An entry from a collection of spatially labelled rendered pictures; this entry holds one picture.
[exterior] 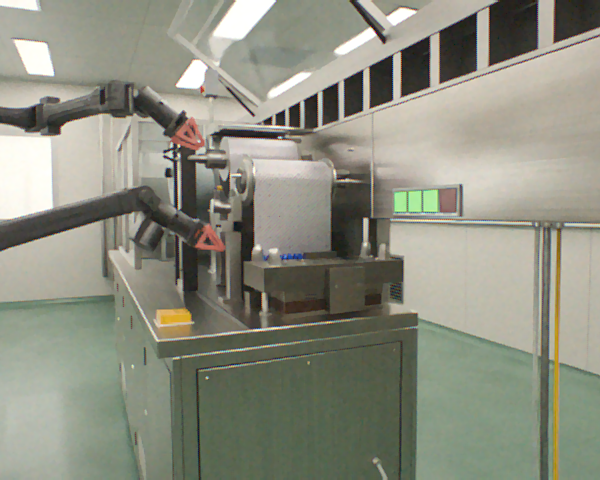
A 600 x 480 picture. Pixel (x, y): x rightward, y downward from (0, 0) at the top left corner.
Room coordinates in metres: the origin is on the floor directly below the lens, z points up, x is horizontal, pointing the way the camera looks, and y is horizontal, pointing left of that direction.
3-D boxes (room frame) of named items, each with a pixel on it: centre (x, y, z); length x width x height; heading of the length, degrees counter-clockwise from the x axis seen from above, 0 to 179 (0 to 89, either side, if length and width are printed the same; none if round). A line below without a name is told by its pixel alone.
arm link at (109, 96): (1.33, 0.63, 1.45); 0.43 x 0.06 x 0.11; 53
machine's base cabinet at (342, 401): (2.25, 0.52, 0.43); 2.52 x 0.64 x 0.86; 25
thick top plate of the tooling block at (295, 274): (1.28, -0.05, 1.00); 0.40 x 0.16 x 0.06; 115
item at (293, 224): (1.37, 0.04, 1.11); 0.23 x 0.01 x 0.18; 115
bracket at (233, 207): (1.39, 0.22, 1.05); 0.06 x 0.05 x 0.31; 115
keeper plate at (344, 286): (1.20, -0.10, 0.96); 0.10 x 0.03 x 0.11; 115
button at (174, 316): (1.14, 0.32, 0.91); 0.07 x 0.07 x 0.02; 25
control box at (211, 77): (1.89, 0.38, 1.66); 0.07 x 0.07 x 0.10; 18
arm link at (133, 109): (1.27, 0.45, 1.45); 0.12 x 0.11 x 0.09; 114
